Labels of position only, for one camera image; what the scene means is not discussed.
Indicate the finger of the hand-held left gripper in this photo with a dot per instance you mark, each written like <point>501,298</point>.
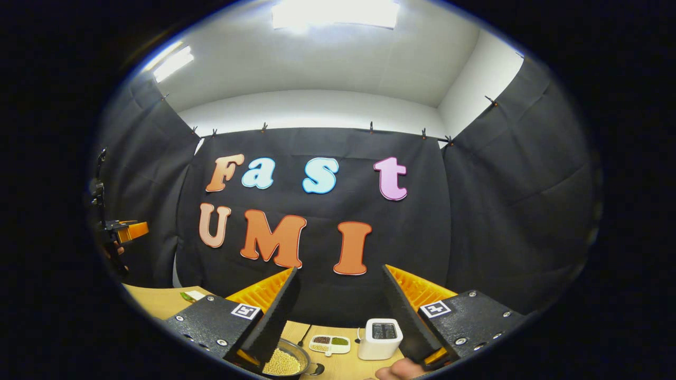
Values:
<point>134,231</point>

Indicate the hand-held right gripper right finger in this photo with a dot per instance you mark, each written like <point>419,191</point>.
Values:
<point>406,316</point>

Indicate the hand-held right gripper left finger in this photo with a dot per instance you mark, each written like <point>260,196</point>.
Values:
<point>274,322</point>

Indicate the steel pot with soybeans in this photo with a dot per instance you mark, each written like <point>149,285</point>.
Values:
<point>285,361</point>

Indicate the white toaster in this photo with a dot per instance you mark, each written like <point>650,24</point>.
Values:
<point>379,343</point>

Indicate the white divided dish with beans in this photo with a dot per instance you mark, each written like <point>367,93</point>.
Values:
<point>330,344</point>

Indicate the sandwich on white plate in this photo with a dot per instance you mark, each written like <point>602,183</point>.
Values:
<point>193,296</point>

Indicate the black backdrop cloth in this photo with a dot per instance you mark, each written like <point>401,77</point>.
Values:
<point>501,211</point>

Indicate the row of small black clips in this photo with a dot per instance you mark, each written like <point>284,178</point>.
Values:
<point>371,126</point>

